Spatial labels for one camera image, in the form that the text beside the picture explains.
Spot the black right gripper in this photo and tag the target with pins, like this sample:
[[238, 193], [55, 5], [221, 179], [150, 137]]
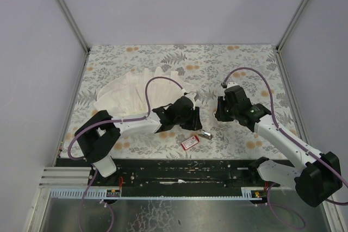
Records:
[[221, 109]]

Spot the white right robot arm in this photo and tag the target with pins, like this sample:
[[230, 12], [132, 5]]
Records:
[[313, 174]]

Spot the brown small stapler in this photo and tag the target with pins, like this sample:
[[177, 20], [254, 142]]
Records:
[[205, 134]]

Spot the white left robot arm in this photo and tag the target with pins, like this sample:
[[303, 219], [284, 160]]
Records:
[[98, 135]]

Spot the right aluminium frame post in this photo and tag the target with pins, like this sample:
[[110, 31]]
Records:
[[293, 22]]

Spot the white folded cloth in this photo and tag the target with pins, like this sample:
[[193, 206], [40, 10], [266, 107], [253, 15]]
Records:
[[125, 96]]

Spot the aluminium frame post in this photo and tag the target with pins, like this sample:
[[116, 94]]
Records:
[[73, 25], [293, 22]]

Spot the left aluminium frame post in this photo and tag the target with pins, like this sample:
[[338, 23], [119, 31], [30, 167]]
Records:
[[73, 25]]

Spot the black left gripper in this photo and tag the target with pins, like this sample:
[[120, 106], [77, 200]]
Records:
[[194, 119]]

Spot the red white staples box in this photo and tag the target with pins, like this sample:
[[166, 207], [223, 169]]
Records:
[[190, 142]]

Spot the floral table mat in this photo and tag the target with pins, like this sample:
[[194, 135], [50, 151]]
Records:
[[254, 67]]

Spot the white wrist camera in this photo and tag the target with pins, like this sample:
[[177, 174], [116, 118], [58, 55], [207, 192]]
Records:
[[193, 96], [228, 84]]

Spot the white cable duct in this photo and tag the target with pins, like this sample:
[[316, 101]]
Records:
[[180, 191]]

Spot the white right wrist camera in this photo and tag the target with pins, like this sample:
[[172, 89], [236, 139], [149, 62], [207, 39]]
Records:
[[228, 84]]

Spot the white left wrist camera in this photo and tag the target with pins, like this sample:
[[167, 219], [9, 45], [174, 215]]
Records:
[[193, 96]]

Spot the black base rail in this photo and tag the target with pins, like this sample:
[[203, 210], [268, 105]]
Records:
[[136, 172]]

